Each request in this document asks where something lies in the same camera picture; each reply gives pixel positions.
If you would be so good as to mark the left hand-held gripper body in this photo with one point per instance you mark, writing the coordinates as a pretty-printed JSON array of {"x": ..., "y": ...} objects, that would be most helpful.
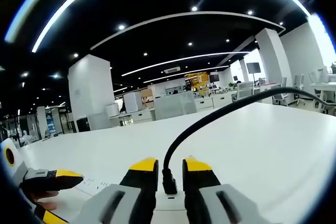
[{"x": 18, "y": 155}]

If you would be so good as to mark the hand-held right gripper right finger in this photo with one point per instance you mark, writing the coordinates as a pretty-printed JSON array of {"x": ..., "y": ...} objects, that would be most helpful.
[{"x": 223, "y": 205}]

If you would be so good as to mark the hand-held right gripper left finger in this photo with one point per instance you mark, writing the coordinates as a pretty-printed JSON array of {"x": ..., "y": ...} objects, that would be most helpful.
[{"x": 115, "y": 203}]

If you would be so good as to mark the white desk USB port panel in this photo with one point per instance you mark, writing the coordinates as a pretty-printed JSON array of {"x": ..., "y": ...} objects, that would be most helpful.
[{"x": 170, "y": 203}]

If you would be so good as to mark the white desk desktop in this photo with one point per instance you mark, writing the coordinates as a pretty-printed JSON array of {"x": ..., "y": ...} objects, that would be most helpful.
[{"x": 249, "y": 142}]

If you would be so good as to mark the grey desk partition screen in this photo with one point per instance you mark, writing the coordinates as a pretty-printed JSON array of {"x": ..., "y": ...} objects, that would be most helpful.
[{"x": 174, "y": 106}]

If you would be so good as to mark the person's left hand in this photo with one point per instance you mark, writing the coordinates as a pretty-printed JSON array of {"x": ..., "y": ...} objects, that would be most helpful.
[{"x": 44, "y": 199}]

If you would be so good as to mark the black low cabinet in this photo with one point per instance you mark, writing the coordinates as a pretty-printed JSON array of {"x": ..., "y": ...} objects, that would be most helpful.
[{"x": 83, "y": 125}]

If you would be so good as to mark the row of white office chairs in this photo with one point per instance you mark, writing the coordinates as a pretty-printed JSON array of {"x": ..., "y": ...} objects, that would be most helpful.
[{"x": 245, "y": 89}]

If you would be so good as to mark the yellow storage shelving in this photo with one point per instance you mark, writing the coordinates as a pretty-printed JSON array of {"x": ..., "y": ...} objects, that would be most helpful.
[{"x": 197, "y": 81}]

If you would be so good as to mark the dark screen on stand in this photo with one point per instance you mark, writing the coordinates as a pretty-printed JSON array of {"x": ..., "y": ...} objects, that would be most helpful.
[{"x": 253, "y": 68}]

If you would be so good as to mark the ceiling air vent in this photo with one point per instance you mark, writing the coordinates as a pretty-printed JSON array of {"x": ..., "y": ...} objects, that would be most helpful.
[{"x": 172, "y": 70}]

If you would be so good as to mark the thin straight ceiling light strip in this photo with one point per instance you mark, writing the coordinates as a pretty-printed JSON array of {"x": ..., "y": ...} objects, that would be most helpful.
[{"x": 183, "y": 59}]

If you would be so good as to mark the long curved ceiling light strip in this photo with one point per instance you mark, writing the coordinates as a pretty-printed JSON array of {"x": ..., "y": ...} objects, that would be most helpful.
[{"x": 68, "y": 1}]

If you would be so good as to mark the group of ceiling spot lights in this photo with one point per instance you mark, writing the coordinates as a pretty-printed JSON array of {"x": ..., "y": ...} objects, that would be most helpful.
[{"x": 121, "y": 27}]

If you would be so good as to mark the green potted plant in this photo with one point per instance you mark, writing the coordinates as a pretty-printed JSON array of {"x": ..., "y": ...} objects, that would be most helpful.
[{"x": 333, "y": 68}]

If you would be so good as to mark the white curved ceiling trim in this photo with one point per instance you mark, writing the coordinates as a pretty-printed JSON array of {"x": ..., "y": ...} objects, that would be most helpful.
[{"x": 183, "y": 14}]

